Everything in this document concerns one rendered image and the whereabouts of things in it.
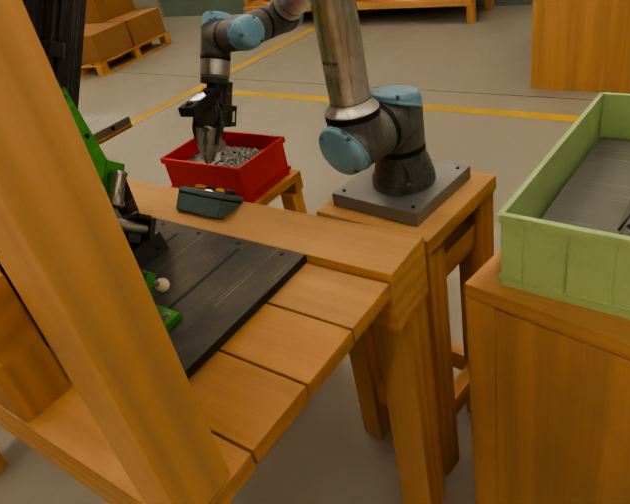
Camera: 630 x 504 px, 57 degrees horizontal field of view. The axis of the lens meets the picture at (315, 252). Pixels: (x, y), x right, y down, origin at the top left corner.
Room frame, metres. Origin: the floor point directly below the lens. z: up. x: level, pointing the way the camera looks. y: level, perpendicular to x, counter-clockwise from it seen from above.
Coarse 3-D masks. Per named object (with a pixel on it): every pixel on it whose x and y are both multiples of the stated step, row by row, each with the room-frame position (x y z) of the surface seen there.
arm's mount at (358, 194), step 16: (432, 160) 1.31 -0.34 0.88; (368, 176) 1.30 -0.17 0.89; (448, 176) 1.21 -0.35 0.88; (464, 176) 1.22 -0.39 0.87; (336, 192) 1.25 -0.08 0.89; (352, 192) 1.24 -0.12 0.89; (368, 192) 1.22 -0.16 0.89; (432, 192) 1.15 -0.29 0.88; (448, 192) 1.17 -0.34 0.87; (352, 208) 1.21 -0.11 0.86; (368, 208) 1.17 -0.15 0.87; (384, 208) 1.14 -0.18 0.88; (400, 208) 1.11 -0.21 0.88; (416, 208) 1.10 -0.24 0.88; (432, 208) 1.12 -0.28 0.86; (416, 224) 1.08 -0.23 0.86
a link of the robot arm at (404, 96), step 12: (372, 96) 1.22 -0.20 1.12; (384, 96) 1.20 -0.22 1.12; (396, 96) 1.19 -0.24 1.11; (408, 96) 1.19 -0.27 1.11; (420, 96) 1.21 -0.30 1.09; (384, 108) 1.18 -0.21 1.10; (396, 108) 1.18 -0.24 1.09; (408, 108) 1.18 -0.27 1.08; (420, 108) 1.20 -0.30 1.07; (396, 120) 1.16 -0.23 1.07; (408, 120) 1.18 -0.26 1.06; (420, 120) 1.20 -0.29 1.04; (408, 132) 1.17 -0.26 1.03; (420, 132) 1.20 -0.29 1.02; (396, 144) 1.15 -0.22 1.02; (408, 144) 1.18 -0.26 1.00; (420, 144) 1.19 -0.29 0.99
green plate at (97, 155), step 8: (64, 88) 1.23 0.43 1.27; (64, 96) 1.22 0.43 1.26; (72, 104) 1.22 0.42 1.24; (72, 112) 1.21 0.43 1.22; (80, 120) 1.22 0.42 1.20; (80, 128) 1.21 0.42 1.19; (88, 128) 1.22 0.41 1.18; (88, 136) 1.21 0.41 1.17; (88, 144) 1.20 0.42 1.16; (96, 144) 1.21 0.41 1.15; (96, 152) 1.20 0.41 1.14; (96, 160) 1.19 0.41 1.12; (104, 160) 1.20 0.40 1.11; (96, 168) 1.18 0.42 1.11; (104, 168) 1.19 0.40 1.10
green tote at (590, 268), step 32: (608, 96) 1.30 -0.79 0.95; (576, 128) 1.17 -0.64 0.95; (608, 128) 1.30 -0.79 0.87; (544, 160) 1.05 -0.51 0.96; (576, 160) 1.19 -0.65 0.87; (544, 192) 1.04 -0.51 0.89; (512, 224) 0.87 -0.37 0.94; (544, 224) 0.83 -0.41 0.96; (512, 256) 0.88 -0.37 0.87; (544, 256) 0.83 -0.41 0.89; (576, 256) 0.79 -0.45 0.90; (608, 256) 0.76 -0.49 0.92; (544, 288) 0.83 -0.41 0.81; (576, 288) 0.79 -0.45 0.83; (608, 288) 0.75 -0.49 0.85
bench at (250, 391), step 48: (288, 288) 0.92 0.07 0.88; (336, 288) 0.88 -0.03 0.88; (384, 288) 0.85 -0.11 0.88; (240, 336) 0.81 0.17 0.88; (288, 336) 0.78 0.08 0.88; (336, 336) 0.75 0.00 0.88; (384, 336) 0.94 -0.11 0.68; (192, 384) 0.71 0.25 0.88; (240, 384) 0.69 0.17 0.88; (288, 384) 0.66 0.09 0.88; (384, 384) 0.95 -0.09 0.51; (432, 384) 0.95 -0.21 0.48; (48, 432) 0.68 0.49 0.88; (96, 432) 0.65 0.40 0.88; (240, 432) 0.59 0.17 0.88; (432, 432) 0.94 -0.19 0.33; (96, 480) 0.59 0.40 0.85; (240, 480) 0.52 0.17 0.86; (432, 480) 0.92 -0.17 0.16
